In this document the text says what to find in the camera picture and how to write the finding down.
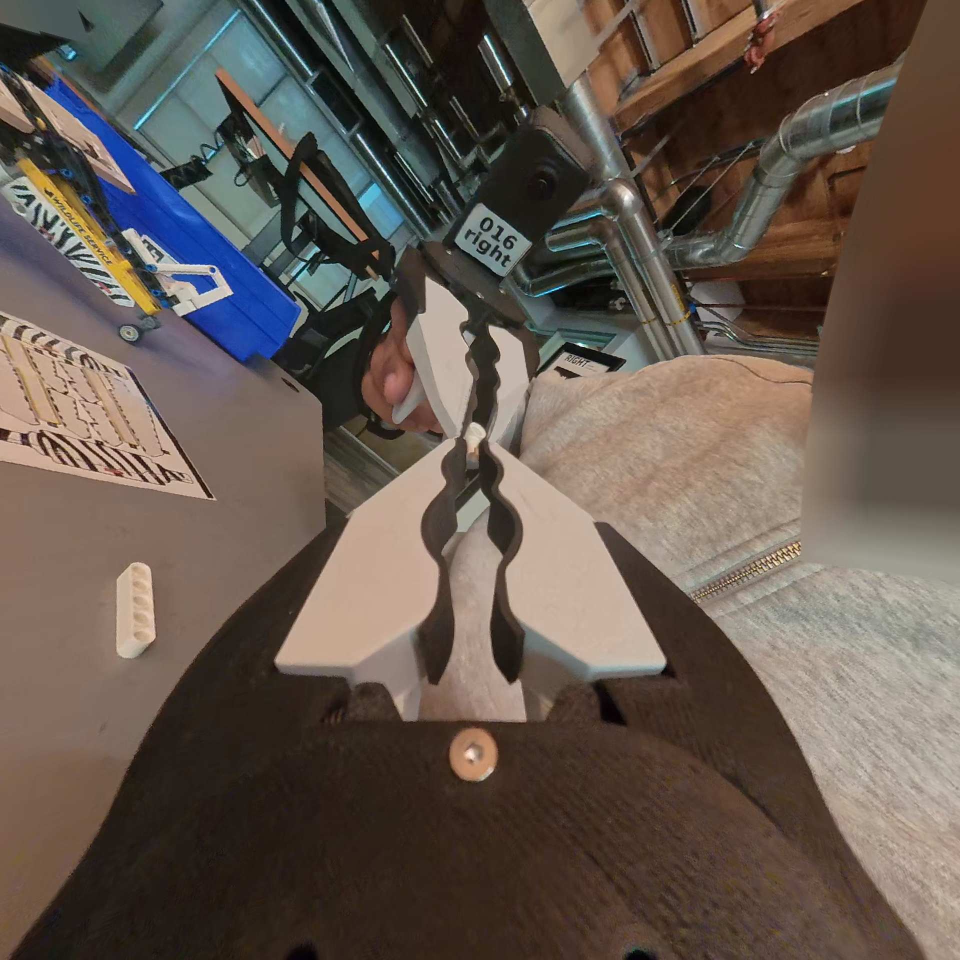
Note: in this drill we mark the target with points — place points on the black framed sign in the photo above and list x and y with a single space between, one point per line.
585 364

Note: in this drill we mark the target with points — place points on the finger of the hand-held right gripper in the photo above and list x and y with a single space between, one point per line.
516 390
442 345

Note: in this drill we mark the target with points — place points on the thick white straight lego beam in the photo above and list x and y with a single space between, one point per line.
135 649

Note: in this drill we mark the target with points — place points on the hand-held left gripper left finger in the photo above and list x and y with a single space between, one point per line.
360 600

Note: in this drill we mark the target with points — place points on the blue plastic bin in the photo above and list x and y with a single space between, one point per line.
225 300

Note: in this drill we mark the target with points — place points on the person's right hand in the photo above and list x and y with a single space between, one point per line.
386 375

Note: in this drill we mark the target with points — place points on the silver metal pipe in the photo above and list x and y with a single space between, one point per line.
637 247

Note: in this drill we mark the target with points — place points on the yellow lego vehicle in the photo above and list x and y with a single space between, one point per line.
67 199

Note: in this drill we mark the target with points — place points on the grey lego pin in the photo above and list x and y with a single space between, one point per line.
474 433

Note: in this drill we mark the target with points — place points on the zebra sticker sheet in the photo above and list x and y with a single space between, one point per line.
75 405

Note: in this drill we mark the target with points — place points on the silver spiral air duct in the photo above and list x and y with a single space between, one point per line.
787 150

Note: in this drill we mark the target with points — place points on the wooden-edged background desk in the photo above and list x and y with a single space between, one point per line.
262 124

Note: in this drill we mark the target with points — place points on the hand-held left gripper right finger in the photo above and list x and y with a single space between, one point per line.
585 600

